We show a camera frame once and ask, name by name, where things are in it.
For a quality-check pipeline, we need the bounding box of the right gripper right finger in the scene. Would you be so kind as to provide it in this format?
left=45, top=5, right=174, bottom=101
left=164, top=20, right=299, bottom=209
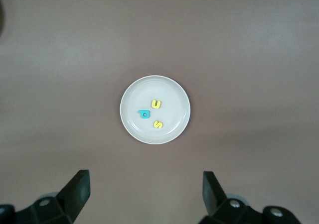
left=201, top=171, right=265, bottom=224

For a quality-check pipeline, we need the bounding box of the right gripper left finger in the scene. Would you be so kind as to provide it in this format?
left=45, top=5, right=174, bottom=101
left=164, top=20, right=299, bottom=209
left=16, top=169, right=90, bottom=224

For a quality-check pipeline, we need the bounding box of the beige round plate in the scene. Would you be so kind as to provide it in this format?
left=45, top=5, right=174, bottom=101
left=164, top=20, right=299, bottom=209
left=119, top=75, right=192, bottom=145

